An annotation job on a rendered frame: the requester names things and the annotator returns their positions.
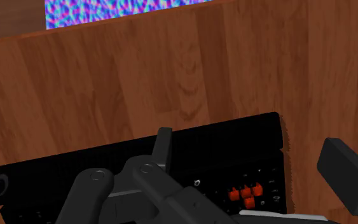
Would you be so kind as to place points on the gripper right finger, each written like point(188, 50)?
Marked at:
point(349, 173)

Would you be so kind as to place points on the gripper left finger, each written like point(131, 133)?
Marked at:
point(92, 192)

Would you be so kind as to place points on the brown wooden table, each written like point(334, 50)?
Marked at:
point(104, 80)

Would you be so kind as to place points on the black keyboard with orange keys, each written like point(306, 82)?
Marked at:
point(222, 145)

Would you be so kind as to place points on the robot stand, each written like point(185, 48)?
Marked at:
point(110, 11)

